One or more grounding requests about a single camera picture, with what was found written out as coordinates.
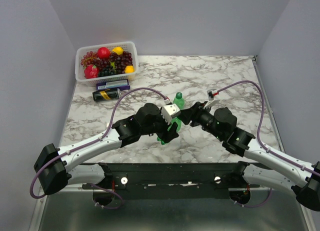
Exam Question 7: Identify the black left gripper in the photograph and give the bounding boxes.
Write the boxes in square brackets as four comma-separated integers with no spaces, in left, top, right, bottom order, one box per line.
[140,107,180,144]

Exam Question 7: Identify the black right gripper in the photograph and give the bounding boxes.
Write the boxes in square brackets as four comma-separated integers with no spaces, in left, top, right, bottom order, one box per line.
[178,101,224,140]

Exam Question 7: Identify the green bottle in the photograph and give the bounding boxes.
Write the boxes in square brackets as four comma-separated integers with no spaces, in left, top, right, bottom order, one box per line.
[173,92,185,110]
[156,117,182,145]

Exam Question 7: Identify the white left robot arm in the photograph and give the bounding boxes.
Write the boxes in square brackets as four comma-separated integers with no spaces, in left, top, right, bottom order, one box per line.
[33,103,181,195]

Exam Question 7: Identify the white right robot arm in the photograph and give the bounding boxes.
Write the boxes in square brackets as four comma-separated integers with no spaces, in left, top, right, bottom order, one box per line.
[178,102,320,212]

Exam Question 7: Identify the purple flat box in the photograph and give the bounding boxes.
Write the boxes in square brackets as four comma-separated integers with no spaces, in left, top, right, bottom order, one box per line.
[96,79,131,91]

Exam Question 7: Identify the black drink can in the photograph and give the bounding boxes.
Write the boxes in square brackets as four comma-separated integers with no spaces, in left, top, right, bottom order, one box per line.
[92,88,121,103]

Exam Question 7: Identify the yellow lemon front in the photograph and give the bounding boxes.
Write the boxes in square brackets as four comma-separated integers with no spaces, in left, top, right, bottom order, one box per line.
[124,65,135,74]

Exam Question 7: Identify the yellow lemon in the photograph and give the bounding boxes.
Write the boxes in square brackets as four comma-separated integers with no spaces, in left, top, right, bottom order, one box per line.
[112,46,124,55]
[124,65,135,74]

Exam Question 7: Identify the dark red grape bunch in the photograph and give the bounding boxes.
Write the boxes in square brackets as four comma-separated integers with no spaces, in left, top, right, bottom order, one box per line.
[94,51,133,75]

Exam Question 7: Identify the black grape bunch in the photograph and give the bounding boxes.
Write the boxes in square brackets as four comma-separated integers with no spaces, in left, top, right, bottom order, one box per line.
[98,65,117,78]

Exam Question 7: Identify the white plastic basket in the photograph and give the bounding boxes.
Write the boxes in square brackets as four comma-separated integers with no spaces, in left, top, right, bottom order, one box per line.
[74,41,139,86]

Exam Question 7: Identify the yellow lemon back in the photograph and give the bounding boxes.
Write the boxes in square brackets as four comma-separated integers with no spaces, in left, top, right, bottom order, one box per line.
[112,46,124,55]

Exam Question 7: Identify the pink dragon fruit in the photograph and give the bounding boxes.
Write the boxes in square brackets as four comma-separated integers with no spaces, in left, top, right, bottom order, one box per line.
[84,64,99,79]

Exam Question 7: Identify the red apple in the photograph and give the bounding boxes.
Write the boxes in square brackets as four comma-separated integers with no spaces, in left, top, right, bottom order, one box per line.
[97,47,111,60]

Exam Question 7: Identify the red grape bunch left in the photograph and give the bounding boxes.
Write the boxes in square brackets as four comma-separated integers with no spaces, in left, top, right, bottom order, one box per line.
[80,51,98,68]

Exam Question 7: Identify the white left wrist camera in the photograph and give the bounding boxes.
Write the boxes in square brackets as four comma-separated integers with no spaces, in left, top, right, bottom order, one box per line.
[160,103,181,124]

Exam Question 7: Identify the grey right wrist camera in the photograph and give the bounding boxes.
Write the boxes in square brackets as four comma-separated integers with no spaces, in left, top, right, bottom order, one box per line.
[203,89,219,109]

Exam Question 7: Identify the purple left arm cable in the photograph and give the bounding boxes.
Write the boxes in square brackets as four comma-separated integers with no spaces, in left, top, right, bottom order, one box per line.
[29,87,173,200]

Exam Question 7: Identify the black base frame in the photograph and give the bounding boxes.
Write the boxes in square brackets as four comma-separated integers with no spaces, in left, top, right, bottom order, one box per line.
[97,162,251,204]

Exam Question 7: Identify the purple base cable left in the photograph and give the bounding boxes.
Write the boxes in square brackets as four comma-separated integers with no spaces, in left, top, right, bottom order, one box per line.
[85,182,124,210]

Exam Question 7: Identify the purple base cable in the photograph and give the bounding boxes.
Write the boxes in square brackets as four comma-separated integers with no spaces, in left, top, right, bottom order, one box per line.
[85,182,124,210]
[233,188,274,209]

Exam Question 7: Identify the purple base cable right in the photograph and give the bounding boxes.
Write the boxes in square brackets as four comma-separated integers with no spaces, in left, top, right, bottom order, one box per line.
[233,188,274,209]

